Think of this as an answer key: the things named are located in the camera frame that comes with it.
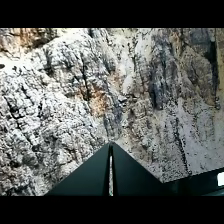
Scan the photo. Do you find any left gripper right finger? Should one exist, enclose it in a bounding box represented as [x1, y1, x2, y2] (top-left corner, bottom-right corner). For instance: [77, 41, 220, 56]
[111, 141, 175, 197]

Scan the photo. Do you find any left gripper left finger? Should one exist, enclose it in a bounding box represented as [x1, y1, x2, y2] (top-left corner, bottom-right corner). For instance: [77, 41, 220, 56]
[45, 141, 112, 197]

